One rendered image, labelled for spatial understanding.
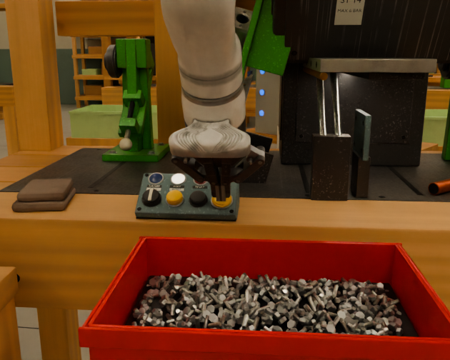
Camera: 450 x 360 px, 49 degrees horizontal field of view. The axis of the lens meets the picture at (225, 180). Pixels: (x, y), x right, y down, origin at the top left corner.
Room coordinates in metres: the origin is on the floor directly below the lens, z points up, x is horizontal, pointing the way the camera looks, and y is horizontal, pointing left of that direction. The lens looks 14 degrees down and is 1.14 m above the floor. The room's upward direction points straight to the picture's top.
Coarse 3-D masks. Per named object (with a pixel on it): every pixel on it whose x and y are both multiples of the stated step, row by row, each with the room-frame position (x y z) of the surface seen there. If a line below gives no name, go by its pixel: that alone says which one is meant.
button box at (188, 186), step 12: (144, 180) 0.73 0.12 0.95; (168, 180) 0.73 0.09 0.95; (192, 180) 0.73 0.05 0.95; (168, 192) 0.71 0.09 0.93; (204, 192) 0.71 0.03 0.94; (144, 204) 0.69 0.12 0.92; (156, 204) 0.69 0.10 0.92; (168, 204) 0.69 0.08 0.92; (180, 204) 0.69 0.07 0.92; (192, 204) 0.69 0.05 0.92; (204, 204) 0.69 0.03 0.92; (144, 216) 0.69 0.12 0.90; (156, 216) 0.69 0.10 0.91; (168, 216) 0.68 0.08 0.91; (180, 216) 0.68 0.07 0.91; (192, 216) 0.68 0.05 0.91; (204, 216) 0.68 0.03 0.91; (216, 216) 0.68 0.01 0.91; (228, 216) 0.67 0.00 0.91
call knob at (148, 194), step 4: (144, 192) 0.70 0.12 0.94; (148, 192) 0.70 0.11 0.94; (152, 192) 0.70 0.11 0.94; (156, 192) 0.70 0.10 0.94; (144, 196) 0.69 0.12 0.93; (148, 196) 0.69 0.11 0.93; (152, 196) 0.69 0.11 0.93; (156, 196) 0.69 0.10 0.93; (144, 200) 0.69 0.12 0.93; (148, 200) 0.69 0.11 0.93; (152, 200) 0.69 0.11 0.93; (156, 200) 0.69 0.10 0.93; (148, 204) 0.69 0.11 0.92; (152, 204) 0.69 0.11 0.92
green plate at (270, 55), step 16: (256, 0) 0.90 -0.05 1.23; (256, 16) 0.90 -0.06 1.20; (272, 16) 0.91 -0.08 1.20; (256, 32) 0.91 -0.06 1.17; (272, 32) 0.91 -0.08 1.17; (256, 48) 0.91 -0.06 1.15; (272, 48) 0.91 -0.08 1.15; (288, 48) 0.90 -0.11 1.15; (256, 64) 0.91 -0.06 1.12; (272, 64) 0.91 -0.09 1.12
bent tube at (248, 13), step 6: (240, 12) 1.00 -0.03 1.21; (246, 12) 1.00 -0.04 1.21; (252, 12) 1.00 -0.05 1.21; (240, 18) 1.01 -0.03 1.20; (246, 18) 1.00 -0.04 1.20; (240, 24) 0.98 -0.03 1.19; (246, 24) 0.98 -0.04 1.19; (240, 30) 0.97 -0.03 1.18; (246, 30) 0.97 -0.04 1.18; (240, 36) 1.00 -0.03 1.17; (240, 42) 1.01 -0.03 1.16
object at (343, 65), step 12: (312, 60) 0.84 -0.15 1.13; (324, 60) 0.71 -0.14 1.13; (336, 60) 0.71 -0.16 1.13; (348, 60) 0.71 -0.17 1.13; (360, 60) 0.71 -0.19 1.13; (372, 60) 0.71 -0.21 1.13; (384, 60) 0.71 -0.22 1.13; (396, 60) 0.71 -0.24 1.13; (408, 60) 0.70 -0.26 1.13; (420, 60) 0.70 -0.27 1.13; (432, 60) 0.70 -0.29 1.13; (312, 72) 0.83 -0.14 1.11; (324, 72) 0.72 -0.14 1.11; (348, 72) 0.91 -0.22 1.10; (360, 72) 0.79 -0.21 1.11; (372, 72) 0.73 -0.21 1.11; (384, 72) 0.71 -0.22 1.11; (396, 72) 0.71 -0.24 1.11; (408, 72) 0.71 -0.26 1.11; (420, 72) 0.70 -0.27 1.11; (432, 72) 0.70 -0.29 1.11
